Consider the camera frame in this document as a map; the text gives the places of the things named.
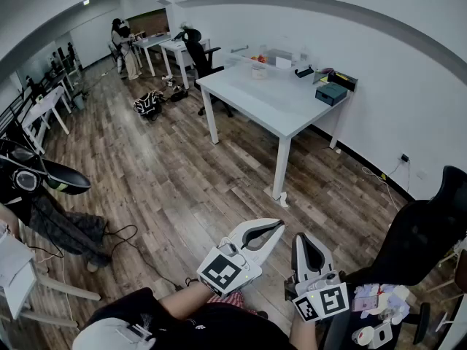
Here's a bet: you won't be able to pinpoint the black desk tray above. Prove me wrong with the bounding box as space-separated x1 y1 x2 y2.
327 70 359 93

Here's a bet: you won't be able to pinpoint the white side table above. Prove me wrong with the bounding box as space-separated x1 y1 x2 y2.
21 85 73 155

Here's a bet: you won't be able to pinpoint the black white patterned backpack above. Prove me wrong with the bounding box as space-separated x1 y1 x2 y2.
133 90 164 119

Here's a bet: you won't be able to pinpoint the person's right forearm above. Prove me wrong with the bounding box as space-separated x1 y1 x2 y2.
290 310 319 350

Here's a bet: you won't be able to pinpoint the person's red checked trousers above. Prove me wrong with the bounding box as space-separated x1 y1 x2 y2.
215 290 246 308

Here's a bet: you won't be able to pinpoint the person's left forearm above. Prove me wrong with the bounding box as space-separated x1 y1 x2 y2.
159 279 222 321

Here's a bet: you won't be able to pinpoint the white work table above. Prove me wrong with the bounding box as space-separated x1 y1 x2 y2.
0 224 101 330

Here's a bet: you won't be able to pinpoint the white floor cable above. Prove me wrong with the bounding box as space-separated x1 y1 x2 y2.
360 164 402 213

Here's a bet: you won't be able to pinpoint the black office chair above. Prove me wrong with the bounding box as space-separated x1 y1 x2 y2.
183 28 234 119
342 165 467 350

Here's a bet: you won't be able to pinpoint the clear plastic storage bin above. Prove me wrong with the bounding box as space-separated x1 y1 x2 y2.
222 44 320 83

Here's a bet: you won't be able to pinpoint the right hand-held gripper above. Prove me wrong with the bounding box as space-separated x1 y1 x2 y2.
284 233 350 322

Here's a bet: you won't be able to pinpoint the pink phone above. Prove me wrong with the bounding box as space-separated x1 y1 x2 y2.
351 296 380 312

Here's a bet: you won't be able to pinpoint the grey shoulder pack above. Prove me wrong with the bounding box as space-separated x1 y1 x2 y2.
72 314 157 350

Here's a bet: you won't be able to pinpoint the black floor cable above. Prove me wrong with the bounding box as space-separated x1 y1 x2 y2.
101 224 185 292

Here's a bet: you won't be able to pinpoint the white desk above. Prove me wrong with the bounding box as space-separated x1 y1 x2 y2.
159 37 212 90
132 34 172 77

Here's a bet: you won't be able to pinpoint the crumpled white tissue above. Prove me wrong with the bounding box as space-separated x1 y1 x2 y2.
355 283 413 320

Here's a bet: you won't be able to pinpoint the person's black shirt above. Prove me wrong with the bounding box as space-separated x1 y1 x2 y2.
85 286 297 350

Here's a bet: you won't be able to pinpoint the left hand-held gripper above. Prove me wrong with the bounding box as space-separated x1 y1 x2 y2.
196 218 285 299

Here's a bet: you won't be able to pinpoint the white rectangular device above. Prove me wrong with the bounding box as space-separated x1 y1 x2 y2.
371 322 393 349

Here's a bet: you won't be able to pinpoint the colourful flowers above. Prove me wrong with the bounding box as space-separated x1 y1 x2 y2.
250 53 269 80

